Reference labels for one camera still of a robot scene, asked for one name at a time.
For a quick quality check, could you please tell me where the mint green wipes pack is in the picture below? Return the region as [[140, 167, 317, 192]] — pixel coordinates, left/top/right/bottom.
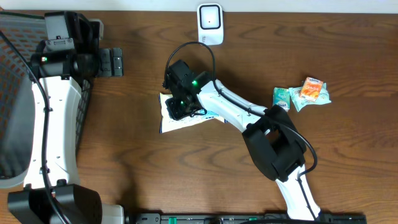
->
[[289, 83, 331, 112]]

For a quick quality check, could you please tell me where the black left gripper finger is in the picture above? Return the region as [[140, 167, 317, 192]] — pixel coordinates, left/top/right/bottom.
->
[[112, 48, 124, 77], [98, 49, 112, 77]]

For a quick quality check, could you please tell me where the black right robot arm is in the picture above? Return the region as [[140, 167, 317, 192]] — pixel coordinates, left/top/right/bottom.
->
[[164, 60, 320, 221]]

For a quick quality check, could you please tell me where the cream snack bag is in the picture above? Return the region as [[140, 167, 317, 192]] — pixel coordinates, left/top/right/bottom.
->
[[158, 93, 227, 133]]

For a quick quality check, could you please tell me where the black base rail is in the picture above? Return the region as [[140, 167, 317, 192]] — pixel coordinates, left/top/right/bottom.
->
[[133, 213, 367, 224]]

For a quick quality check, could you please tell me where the white barcode scanner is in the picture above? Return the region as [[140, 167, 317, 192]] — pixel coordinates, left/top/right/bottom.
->
[[197, 3, 224, 45]]

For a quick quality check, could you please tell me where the orange tissue pack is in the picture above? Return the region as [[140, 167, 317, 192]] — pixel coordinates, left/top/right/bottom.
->
[[299, 77, 324, 102]]

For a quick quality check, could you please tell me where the dark grey plastic basket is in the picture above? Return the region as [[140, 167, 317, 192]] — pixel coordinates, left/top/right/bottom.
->
[[0, 11, 94, 189]]

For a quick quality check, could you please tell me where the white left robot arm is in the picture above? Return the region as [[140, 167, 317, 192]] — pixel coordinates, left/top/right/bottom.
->
[[7, 11, 129, 223]]

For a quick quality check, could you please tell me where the teal tissue pack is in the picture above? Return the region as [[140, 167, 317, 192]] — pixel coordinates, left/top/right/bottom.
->
[[272, 87, 290, 111]]

